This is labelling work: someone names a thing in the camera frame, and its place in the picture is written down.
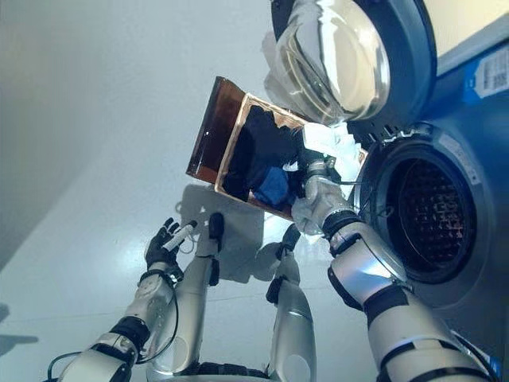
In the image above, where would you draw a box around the robot left leg silver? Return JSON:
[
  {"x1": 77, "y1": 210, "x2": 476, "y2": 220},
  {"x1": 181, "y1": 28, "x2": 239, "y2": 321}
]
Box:
[{"x1": 153, "y1": 212, "x2": 226, "y2": 379}]

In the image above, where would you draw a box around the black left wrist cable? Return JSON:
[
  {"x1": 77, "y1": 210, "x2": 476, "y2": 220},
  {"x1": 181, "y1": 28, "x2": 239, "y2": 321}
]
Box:
[{"x1": 47, "y1": 274, "x2": 180, "y2": 376}]

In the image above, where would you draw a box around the rectangular wicker laundry basket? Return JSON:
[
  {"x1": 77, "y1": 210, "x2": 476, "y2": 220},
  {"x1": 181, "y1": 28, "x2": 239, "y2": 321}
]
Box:
[{"x1": 214, "y1": 93, "x2": 369, "y2": 222}]

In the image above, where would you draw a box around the black garment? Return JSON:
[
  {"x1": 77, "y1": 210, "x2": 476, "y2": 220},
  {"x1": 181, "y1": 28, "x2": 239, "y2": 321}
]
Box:
[{"x1": 222, "y1": 107, "x2": 308, "y2": 208}]

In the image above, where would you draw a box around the robot leg silver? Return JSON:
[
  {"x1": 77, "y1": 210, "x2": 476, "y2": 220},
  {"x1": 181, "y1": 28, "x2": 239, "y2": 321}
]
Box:
[
  {"x1": 153, "y1": 212, "x2": 226, "y2": 379},
  {"x1": 265, "y1": 224, "x2": 317, "y2": 382}
]

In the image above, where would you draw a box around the brown acrylic stand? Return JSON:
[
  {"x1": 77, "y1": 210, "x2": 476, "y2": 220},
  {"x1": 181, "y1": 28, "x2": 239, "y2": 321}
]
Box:
[{"x1": 185, "y1": 76, "x2": 248, "y2": 188}]

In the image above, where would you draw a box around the robot right hand white back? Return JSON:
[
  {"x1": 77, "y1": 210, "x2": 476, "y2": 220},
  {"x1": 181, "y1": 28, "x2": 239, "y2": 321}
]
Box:
[{"x1": 280, "y1": 146, "x2": 320, "y2": 199}]

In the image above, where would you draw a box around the white garment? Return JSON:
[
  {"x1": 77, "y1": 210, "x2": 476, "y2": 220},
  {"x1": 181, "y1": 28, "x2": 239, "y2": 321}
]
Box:
[{"x1": 260, "y1": 31, "x2": 367, "y2": 236}]

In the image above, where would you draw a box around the robot right leg silver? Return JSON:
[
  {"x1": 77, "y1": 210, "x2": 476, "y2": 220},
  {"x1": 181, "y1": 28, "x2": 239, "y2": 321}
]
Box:
[{"x1": 265, "y1": 224, "x2": 317, "y2": 382}]

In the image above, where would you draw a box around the blue garment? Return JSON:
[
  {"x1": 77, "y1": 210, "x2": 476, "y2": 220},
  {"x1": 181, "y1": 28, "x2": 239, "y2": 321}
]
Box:
[{"x1": 252, "y1": 166, "x2": 291, "y2": 206}]

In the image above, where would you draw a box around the robot torso silver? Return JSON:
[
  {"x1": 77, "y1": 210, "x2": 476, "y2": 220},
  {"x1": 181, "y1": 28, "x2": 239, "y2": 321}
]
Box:
[{"x1": 146, "y1": 360, "x2": 279, "y2": 382}]

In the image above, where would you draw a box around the round washing machine door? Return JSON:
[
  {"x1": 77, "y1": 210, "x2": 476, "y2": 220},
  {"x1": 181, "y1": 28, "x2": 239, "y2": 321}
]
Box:
[{"x1": 270, "y1": 0, "x2": 438, "y2": 132}]

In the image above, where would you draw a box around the grey front-load washing machine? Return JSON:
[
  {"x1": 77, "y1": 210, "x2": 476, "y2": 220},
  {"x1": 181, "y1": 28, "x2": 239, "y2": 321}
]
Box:
[{"x1": 349, "y1": 39, "x2": 509, "y2": 382}]

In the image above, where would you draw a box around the robot left hand black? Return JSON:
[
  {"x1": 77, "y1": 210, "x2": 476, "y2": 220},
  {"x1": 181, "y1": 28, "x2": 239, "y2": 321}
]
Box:
[{"x1": 145, "y1": 217, "x2": 199, "y2": 279}]

